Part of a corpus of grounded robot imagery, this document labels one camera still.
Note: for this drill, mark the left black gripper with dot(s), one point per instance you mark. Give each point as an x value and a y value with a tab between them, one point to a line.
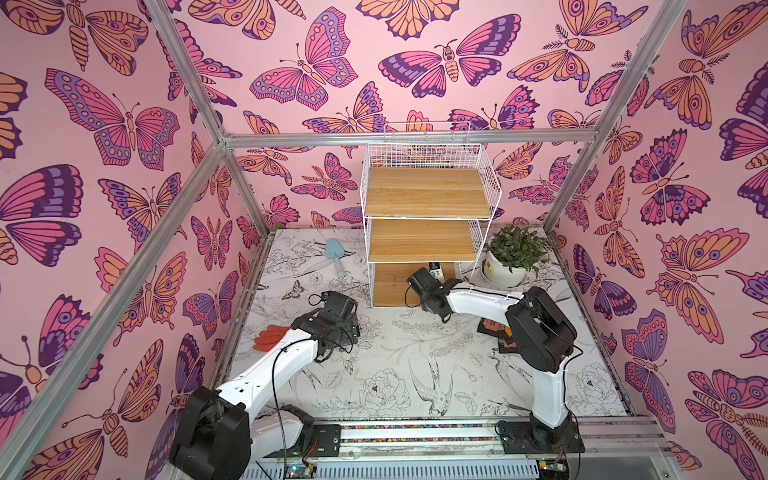
350	332

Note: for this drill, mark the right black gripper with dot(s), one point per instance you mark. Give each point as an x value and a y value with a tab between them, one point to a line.
420	288

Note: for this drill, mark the red tea bag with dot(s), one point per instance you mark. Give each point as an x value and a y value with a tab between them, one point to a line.
493	328
507	346

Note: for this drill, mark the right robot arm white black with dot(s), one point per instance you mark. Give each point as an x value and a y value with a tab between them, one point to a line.
531	321

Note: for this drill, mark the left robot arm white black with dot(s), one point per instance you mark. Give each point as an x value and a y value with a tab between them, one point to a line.
222	431

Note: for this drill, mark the teal and white spatula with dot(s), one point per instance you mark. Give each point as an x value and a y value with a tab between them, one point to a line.
334	252

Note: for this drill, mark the green plant in white pot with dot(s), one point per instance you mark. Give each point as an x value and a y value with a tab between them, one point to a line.
512	254

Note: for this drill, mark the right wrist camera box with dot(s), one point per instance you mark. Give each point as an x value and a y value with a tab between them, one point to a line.
436	271

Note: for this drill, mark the white wire three-tier shelf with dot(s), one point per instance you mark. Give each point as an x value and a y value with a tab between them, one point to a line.
423	203

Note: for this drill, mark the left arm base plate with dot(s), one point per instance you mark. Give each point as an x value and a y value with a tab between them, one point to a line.
322	440

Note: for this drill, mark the aluminium rail with coloured strip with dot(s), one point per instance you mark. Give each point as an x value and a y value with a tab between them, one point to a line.
602	436

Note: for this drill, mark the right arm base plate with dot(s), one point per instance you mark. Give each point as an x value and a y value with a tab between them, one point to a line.
533	437

